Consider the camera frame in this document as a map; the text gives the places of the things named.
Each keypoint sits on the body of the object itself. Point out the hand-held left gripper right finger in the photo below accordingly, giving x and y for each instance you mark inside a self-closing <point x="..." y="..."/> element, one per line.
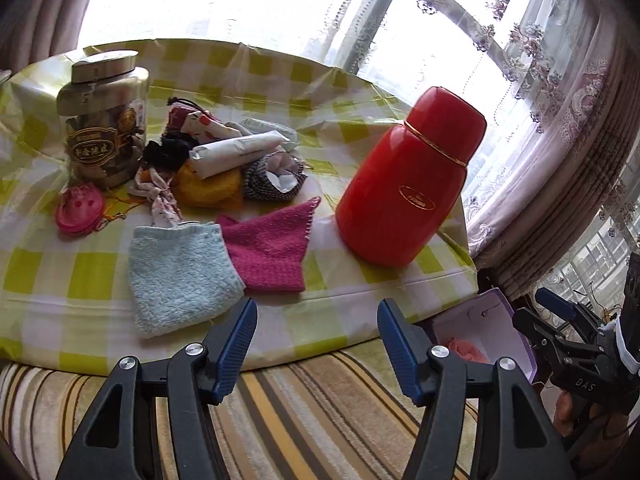
<point x="400" y="350"/>

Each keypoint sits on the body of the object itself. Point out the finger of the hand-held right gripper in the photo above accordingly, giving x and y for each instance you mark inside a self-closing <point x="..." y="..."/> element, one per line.
<point x="545" y="342"/>
<point x="557" y="302"/>

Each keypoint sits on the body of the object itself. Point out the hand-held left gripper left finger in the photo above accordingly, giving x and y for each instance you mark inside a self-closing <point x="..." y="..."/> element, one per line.
<point x="235" y="345"/>

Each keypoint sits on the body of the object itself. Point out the purple storage box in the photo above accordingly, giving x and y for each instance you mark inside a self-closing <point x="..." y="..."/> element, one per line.
<point x="475" y="310"/>

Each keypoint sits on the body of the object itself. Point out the magenta towel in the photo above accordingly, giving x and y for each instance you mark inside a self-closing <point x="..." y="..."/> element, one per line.
<point x="272" y="250"/>

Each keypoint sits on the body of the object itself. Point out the yellow sponge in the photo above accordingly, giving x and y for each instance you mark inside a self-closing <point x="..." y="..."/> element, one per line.
<point x="207" y="187"/>

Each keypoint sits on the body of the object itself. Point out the black white houndstooth cloth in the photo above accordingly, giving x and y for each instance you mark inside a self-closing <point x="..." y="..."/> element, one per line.
<point x="260" y="185"/>

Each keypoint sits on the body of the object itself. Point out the black scrunchie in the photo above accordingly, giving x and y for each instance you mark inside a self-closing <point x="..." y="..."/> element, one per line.
<point x="167" y="152"/>

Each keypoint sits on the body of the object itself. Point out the person's right hand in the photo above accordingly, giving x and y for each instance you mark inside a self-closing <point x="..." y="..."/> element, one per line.
<point x="565" y="412"/>

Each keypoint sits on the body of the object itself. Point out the sheer lace curtain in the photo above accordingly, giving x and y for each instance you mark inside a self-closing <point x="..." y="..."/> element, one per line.
<point x="525" y="35"/>
<point x="595" y="260"/>

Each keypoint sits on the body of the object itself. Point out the pink cloth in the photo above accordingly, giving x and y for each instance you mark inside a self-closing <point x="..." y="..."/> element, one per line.
<point x="467" y="350"/>

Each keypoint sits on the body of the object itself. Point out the light blue towel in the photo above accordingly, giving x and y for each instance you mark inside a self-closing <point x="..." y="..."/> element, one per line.
<point x="175" y="280"/>

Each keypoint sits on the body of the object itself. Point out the striped rug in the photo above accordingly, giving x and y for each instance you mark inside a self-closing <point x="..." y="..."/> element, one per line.
<point x="310" y="420"/>

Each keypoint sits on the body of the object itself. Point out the mauve heavy curtain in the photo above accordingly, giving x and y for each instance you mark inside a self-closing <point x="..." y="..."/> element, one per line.
<point x="45" y="10"/>
<point x="575" y="160"/>

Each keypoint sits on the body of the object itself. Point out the red thermos flask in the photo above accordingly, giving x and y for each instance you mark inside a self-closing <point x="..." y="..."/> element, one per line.
<point x="405" y="190"/>

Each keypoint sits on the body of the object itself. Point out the floral knotted cloth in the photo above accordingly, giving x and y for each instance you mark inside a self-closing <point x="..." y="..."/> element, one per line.
<point x="162" y="200"/>

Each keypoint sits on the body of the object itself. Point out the pink silicone coin purse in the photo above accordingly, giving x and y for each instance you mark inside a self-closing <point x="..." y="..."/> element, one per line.
<point x="77" y="210"/>

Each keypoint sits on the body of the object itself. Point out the pale green folded cloth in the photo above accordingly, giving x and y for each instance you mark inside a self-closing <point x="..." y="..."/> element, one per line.
<point x="265" y="127"/>

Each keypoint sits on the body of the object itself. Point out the glass jar with metal lid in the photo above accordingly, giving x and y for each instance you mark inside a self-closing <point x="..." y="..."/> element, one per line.
<point x="100" y="125"/>

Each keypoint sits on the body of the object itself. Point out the green white checkered tablecloth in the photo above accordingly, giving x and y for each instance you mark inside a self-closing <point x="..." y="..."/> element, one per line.
<point x="300" y="90"/>

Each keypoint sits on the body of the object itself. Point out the grey window frame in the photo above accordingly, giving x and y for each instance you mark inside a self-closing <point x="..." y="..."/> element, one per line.
<point x="450" y="5"/>

